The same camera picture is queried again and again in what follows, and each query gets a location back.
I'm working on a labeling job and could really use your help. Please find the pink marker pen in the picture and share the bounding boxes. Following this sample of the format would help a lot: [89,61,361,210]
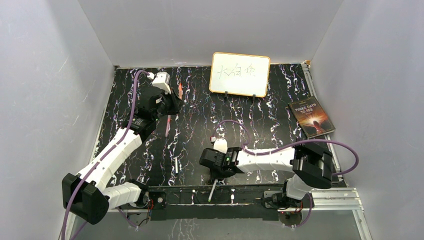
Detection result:
[165,115,171,138]

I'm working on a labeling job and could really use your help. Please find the green white pen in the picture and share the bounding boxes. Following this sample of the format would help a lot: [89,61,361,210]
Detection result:
[207,179,218,203]

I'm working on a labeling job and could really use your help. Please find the orange marker pen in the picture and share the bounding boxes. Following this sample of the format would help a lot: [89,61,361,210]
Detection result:
[178,82,183,100]

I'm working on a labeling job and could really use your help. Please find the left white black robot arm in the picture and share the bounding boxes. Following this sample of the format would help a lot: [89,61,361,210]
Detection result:
[61,89,184,225]

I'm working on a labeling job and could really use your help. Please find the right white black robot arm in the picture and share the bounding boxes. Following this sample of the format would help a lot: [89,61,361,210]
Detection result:
[199,141,333,207]

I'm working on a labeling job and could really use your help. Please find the dark paperback book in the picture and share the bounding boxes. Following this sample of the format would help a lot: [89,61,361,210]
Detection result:
[288,96,336,139]

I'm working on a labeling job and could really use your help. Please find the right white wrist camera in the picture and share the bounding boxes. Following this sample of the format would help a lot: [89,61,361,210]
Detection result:
[213,138,228,154]

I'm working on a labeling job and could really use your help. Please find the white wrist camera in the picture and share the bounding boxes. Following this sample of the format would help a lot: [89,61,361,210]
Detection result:
[213,138,228,154]
[147,72,171,94]

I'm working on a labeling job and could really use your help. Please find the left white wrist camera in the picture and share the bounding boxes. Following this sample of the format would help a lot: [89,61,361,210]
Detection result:
[147,72,171,94]

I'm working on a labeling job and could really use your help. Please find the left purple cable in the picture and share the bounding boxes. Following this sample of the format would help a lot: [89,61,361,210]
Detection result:
[61,70,154,240]

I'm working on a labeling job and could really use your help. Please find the purple cable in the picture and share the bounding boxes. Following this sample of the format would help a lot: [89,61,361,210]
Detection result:
[215,119,360,228]
[61,70,154,240]

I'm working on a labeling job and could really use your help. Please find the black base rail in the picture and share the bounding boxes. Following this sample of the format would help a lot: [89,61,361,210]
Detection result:
[116,184,306,222]

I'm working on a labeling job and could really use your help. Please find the white board yellow frame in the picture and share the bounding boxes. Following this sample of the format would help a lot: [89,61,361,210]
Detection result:
[209,52,271,98]

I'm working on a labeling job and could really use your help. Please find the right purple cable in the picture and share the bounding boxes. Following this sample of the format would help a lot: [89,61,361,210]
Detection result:
[215,119,360,228]

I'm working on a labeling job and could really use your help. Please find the aluminium frame rail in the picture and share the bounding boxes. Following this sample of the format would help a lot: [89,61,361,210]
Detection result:
[58,187,373,240]

